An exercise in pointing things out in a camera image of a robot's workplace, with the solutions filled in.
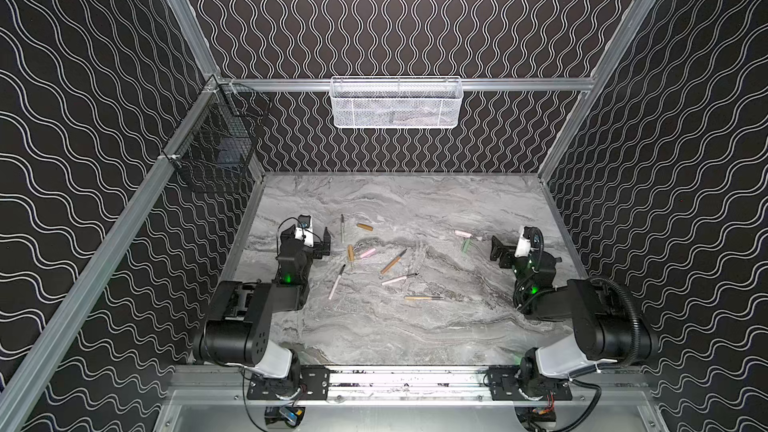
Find white pink pen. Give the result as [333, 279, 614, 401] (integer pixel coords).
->
[328, 264, 347, 301]

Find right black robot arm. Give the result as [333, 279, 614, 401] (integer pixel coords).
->
[490, 227, 659, 385]

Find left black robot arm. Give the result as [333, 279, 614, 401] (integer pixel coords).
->
[192, 215, 332, 380]

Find brown pen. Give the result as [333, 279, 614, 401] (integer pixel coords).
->
[380, 248, 408, 275]

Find pink pen center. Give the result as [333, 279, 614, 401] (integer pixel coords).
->
[381, 273, 419, 286]

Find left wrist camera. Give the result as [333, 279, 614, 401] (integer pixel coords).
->
[294, 215, 317, 247]

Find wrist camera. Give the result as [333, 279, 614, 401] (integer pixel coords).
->
[515, 226, 543, 257]
[294, 215, 317, 247]

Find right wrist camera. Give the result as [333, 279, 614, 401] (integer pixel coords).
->
[515, 226, 543, 257]

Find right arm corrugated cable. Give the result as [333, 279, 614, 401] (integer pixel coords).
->
[590, 277, 658, 367]

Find black wire mesh basket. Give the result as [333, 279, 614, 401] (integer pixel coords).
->
[170, 81, 255, 195]

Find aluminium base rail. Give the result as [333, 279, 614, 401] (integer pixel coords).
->
[170, 364, 652, 404]

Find white wire mesh basket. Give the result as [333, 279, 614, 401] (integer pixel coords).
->
[329, 76, 464, 129]

